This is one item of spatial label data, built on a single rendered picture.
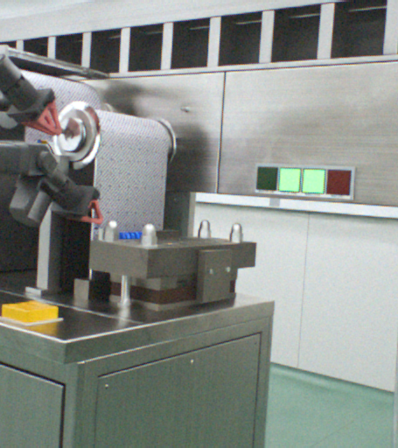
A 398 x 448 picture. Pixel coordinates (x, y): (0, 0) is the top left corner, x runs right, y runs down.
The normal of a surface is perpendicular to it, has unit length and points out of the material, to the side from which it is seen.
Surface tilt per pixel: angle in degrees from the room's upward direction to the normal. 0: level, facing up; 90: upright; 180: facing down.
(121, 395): 90
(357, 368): 90
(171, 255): 90
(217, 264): 90
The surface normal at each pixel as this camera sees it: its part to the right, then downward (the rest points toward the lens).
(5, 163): 0.85, 0.22
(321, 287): -0.59, 0.00
